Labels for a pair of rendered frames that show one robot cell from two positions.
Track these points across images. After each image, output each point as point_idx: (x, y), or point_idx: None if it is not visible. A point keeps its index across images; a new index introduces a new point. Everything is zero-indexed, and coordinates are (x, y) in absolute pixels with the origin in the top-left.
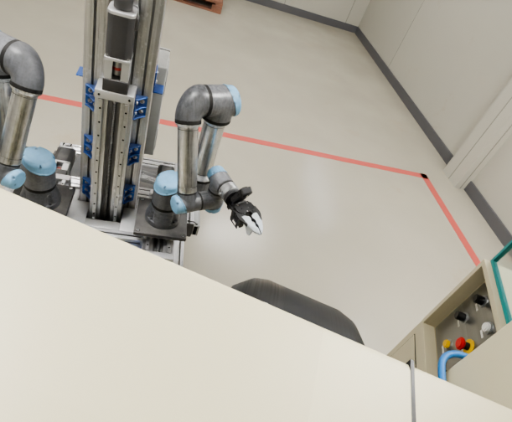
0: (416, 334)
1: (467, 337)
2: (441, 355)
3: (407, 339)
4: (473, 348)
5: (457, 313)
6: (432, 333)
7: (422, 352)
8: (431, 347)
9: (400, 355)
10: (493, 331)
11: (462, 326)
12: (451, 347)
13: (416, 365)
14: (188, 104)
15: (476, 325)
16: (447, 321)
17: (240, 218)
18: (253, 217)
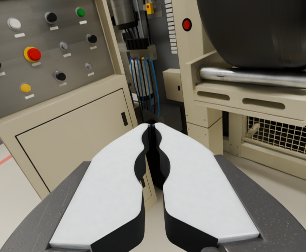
0: (16, 131)
1: (20, 58)
2: (35, 98)
3: (20, 149)
4: (34, 47)
5: None
6: (8, 117)
7: (40, 111)
8: (29, 109)
9: (40, 152)
10: (19, 17)
11: (6, 66)
12: (29, 82)
13: (54, 118)
14: None
15: (7, 43)
16: None
17: (272, 208)
18: (131, 193)
